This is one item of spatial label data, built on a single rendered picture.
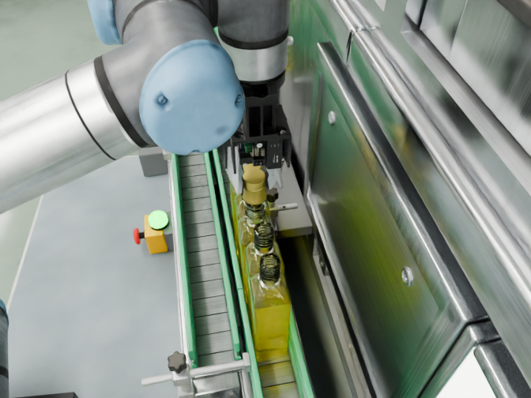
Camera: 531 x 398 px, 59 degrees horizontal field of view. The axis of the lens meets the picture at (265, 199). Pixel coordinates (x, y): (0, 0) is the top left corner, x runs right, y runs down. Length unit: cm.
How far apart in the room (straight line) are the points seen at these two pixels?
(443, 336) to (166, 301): 74
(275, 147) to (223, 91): 24
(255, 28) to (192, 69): 17
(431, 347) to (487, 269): 13
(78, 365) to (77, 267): 25
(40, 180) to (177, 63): 13
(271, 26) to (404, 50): 14
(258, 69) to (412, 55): 16
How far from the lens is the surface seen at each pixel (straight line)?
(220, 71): 33
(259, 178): 68
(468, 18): 46
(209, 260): 98
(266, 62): 50
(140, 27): 38
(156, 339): 105
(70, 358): 108
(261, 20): 48
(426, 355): 52
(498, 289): 39
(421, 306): 51
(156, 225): 110
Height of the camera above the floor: 167
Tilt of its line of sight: 47 degrees down
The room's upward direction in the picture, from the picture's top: straight up
